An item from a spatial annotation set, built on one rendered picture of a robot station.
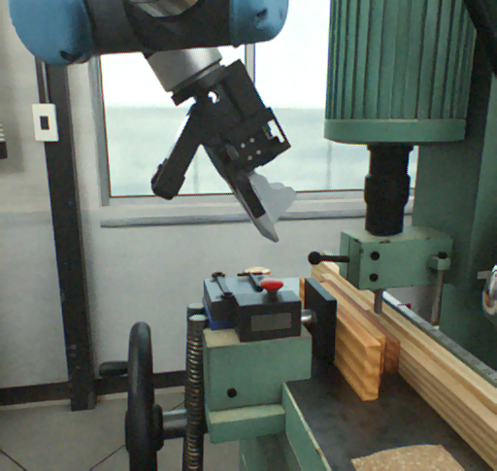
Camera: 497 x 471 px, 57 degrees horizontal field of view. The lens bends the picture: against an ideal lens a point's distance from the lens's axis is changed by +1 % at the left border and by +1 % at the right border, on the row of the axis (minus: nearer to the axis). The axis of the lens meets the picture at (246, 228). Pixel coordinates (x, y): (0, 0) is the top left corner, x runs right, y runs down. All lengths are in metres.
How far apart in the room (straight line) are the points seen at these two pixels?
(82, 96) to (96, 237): 0.56
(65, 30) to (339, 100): 0.33
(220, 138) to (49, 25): 0.20
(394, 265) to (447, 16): 0.30
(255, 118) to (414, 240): 0.28
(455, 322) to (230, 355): 0.43
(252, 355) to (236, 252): 1.44
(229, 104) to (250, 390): 0.35
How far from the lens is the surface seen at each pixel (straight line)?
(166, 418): 0.69
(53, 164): 1.87
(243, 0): 0.34
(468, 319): 0.84
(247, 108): 0.53
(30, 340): 2.19
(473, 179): 0.65
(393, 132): 0.56
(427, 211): 0.73
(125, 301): 2.06
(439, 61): 0.58
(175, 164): 0.51
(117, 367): 0.77
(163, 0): 0.32
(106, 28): 0.41
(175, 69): 0.50
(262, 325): 0.57
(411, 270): 0.66
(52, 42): 0.42
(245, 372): 0.59
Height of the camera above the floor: 1.23
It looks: 14 degrees down
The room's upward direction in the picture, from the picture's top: straight up
